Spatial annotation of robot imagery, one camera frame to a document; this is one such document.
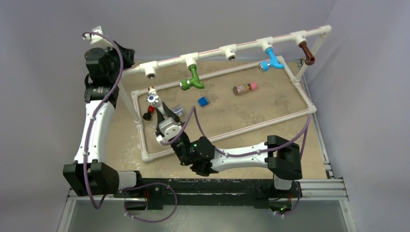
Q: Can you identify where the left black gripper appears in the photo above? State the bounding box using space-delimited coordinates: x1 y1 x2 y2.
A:
105 43 136 82

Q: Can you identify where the white water faucet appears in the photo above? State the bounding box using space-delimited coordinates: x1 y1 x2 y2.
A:
146 87 163 108

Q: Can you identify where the white pvc pipe frame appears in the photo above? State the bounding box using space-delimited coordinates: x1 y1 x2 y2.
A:
124 25 332 141

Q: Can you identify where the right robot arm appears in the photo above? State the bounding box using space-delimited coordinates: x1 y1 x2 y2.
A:
155 103 310 197

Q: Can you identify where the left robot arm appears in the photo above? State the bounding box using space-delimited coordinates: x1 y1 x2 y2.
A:
62 46 144 198

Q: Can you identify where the green water faucet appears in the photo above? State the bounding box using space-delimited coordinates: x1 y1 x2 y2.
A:
179 64 205 91

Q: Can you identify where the blue water faucet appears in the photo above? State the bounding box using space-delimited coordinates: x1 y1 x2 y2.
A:
258 47 284 72

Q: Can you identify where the brown water faucet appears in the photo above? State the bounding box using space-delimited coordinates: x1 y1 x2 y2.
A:
298 41 316 66

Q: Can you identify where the clear plastic cup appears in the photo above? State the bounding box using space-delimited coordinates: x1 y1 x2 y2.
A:
171 104 185 117

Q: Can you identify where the red black small object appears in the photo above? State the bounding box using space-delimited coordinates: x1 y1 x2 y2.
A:
142 105 155 121

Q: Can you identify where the blue cube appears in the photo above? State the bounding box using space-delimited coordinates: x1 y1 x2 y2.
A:
197 97 209 107

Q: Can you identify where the pink capped bottle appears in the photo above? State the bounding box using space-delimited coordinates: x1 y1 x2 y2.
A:
233 82 258 95

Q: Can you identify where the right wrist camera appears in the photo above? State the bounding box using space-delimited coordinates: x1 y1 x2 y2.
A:
156 117 182 143

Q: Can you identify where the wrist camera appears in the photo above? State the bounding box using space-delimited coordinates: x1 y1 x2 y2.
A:
82 26 107 47
156 117 182 143

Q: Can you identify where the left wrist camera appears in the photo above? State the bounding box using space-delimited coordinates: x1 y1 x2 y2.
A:
82 26 107 47

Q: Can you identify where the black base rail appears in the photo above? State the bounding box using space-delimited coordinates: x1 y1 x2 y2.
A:
114 178 301 211

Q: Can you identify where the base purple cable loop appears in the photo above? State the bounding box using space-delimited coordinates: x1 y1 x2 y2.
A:
123 182 179 224

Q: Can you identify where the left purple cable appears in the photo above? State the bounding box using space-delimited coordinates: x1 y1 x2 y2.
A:
82 31 124 210

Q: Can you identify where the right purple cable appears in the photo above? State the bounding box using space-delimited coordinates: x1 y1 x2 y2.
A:
160 106 312 158

